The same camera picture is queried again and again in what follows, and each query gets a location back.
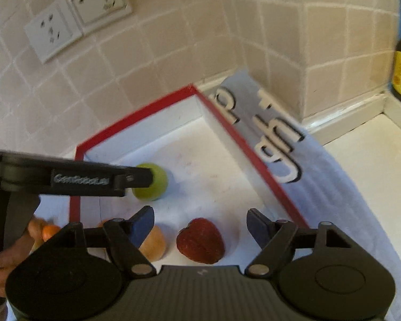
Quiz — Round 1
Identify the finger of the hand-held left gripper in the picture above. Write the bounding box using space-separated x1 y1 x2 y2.
114 165 153 191

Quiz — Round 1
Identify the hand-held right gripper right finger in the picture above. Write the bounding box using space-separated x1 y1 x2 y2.
245 208 353 278

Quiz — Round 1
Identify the green round fruit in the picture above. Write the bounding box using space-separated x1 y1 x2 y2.
132 163 168 202

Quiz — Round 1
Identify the red cardboard box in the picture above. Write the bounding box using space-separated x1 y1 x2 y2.
68 83 311 268

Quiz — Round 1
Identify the orange cherry tomato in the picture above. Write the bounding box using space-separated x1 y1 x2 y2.
42 224 61 241

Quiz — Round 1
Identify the person's left hand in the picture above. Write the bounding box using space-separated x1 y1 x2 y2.
0 217 42 298

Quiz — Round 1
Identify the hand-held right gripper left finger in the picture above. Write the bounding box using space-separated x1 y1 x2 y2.
62 206 156 279

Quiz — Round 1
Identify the red strawberry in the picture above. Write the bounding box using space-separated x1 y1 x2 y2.
176 218 225 264

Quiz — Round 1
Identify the blue quilted mat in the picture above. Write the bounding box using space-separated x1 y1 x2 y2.
37 70 401 321

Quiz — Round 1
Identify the tan round fruit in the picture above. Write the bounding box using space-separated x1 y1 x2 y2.
97 219 168 261

